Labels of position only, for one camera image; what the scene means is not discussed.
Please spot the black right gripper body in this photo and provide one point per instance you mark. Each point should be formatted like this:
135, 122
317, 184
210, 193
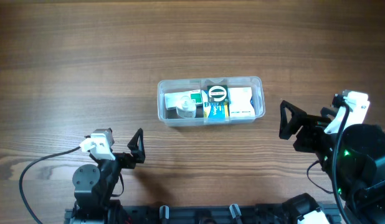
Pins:
303, 130

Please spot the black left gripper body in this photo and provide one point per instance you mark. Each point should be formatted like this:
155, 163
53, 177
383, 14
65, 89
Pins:
130, 157

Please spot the white medicine box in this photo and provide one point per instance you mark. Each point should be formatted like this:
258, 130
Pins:
240, 102

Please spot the white green long box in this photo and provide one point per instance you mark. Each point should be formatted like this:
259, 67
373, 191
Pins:
172, 98

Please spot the white Calamol lotion bottle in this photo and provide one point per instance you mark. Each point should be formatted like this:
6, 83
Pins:
186, 108

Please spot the blue Vicks VapoDrops box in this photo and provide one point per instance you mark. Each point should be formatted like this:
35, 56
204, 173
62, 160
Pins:
213, 110

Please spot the clear plastic container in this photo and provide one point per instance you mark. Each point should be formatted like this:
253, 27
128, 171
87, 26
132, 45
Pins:
170, 117

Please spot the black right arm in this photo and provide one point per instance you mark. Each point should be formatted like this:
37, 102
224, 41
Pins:
356, 159

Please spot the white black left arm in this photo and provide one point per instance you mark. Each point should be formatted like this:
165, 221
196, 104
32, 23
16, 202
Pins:
94, 184

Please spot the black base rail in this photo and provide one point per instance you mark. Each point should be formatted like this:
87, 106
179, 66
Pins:
299, 209

